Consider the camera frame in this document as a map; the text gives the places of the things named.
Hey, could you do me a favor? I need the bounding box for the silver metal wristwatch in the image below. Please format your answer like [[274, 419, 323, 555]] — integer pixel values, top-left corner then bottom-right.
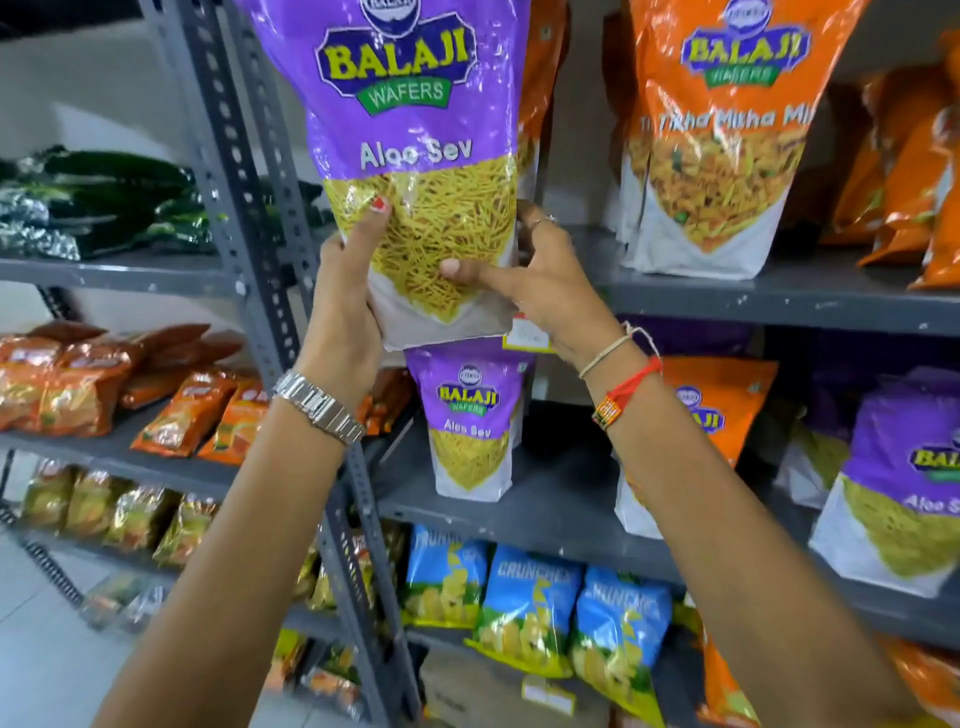
[[270, 369, 367, 448]]

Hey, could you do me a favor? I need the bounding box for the pile of orange snack pouches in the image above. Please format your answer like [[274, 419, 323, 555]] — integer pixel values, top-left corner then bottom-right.
[[819, 30, 960, 294]]

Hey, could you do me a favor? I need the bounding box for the large purple snack bag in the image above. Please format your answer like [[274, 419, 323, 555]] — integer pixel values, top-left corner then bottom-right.
[[234, 0, 532, 352]]

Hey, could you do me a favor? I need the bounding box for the pile of red-orange packets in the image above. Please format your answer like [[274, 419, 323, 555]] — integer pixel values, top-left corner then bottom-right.
[[0, 320, 273, 468]]

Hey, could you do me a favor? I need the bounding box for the red thread bracelet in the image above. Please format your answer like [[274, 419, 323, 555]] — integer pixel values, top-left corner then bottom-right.
[[591, 355, 665, 432]]

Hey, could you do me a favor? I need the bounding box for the small purple snack bag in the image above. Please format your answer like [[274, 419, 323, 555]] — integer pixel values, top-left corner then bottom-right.
[[404, 336, 537, 504], [808, 366, 960, 601], [774, 375, 856, 511]]

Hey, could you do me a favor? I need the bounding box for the person's right hand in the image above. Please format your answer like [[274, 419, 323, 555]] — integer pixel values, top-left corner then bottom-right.
[[438, 200, 633, 373]]

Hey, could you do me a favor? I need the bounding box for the white thread bracelet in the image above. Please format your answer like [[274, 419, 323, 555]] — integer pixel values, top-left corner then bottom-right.
[[577, 321, 661, 381]]

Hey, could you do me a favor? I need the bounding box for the yellow snack packets group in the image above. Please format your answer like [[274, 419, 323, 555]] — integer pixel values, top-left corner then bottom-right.
[[294, 522, 408, 613]]

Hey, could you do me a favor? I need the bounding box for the person's left hand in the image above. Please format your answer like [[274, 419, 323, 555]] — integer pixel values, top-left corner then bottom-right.
[[297, 196, 393, 411]]

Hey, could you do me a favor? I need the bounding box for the small orange snack bag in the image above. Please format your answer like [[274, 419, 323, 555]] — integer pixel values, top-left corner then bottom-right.
[[613, 355, 780, 541]]

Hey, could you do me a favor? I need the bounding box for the large orange snack bag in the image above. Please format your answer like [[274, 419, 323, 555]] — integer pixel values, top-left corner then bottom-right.
[[602, 9, 648, 245], [516, 0, 573, 202], [621, 0, 871, 282]]

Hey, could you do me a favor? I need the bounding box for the grey metal shelving rack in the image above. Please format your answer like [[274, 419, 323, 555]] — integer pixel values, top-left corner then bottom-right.
[[0, 0, 354, 646], [217, 0, 960, 728]]

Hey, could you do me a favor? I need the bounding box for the pile of dark green packets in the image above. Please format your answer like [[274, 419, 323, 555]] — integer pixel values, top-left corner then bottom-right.
[[0, 144, 335, 262]]

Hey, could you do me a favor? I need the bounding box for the person's right forearm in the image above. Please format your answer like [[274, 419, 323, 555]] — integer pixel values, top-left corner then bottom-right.
[[581, 330, 931, 728]]

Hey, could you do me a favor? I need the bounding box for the blue chips packet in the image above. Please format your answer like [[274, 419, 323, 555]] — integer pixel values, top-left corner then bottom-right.
[[463, 543, 585, 681], [568, 565, 675, 728], [401, 523, 490, 631]]

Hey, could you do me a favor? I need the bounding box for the person's left forearm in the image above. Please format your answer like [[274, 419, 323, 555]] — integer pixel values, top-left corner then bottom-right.
[[93, 396, 363, 728]]

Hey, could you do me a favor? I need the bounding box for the orange chips packet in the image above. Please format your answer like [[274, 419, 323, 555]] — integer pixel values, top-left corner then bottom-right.
[[694, 636, 762, 728], [876, 632, 960, 726]]

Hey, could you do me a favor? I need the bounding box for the row of yellow-green packets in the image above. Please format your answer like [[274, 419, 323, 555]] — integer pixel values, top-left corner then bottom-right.
[[19, 457, 220, 569]]

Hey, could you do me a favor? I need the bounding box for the yellow shelf price tag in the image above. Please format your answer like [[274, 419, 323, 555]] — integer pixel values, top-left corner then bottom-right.
[[520, 673, 578, 718], [501, 313, 558, 355]]

